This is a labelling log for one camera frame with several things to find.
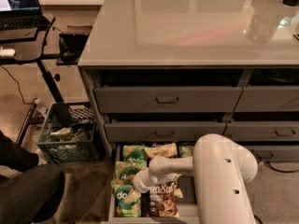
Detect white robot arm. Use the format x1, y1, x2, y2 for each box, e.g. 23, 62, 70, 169
124, 133, 258, 224

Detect front green dang chip bag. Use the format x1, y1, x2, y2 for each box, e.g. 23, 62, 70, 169
111, 178, 141, 217

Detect green dang chip bag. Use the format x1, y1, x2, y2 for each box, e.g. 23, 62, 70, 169
115, 161, 147, 181
122, 145, 147, 162
111, 178, 141, 217

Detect middle green dang chip bag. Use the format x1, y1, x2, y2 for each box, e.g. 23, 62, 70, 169
115, 161, 147, 181

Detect front brown sea salt bag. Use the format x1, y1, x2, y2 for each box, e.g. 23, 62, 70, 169
149, 181, 183, 217

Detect brown sea salt bag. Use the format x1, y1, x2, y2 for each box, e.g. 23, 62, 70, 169
149, 181, 183, 217
145, 143, 178, 159

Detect open bottom left drawer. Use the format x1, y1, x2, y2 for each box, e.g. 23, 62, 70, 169
105, 142, 232, 224

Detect rear green dang chip bag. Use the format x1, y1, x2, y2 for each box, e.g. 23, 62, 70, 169
122, 145, 147, 162

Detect rear brown sea salt bag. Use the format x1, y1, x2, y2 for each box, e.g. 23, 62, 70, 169
145, 143, 178, 159

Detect middle left grey drawer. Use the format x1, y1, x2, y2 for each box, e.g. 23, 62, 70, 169
98, 113, 226, 142

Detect grey drawer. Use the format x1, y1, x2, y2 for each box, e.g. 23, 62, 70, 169
224, 121, 299, 142
235, 86, 299, 112
246, 146, 299, 162
93, 86, 242, 113
98, 113, 226, 142

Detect small green snack bag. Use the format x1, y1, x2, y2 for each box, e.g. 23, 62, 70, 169
178, 146, 193, 158

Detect top left grey drawer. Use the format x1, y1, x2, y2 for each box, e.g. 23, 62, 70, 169
93, 86, 242, 113

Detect middle right grey drawer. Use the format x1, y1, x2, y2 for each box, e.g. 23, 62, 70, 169
224, 121, 299, 142

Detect grey cabinet with counter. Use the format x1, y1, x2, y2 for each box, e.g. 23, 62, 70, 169
78, 0, 299, 154

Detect bottom right grey drawer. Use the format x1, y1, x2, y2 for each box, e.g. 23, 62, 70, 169
246, 146, 299, 162

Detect top right grey drawer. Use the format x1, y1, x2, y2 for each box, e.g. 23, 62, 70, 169
235, 86, 299, 112

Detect green plastic crate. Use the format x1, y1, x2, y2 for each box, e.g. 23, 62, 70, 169
36, 102, 105, 165

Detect person's dark trouser legs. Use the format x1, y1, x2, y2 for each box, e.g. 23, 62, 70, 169
0, 132, 65, 224

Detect black object on desk shelf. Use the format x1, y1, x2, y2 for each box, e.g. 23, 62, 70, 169
57, 25, 93, 65

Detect black laptop stand desk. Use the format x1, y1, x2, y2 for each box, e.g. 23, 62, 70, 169
0, 12, 93, 147

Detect white mouse device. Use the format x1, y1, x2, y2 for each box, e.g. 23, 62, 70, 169
0, 49, 16, 57

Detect open laptop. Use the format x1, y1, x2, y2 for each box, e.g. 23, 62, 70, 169
0, 0, 42, 31

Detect black floor cable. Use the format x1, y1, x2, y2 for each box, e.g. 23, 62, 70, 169
253, 161, 299, 224

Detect thin black desk cable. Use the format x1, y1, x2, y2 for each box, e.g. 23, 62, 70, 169
0, 64, 36, 105

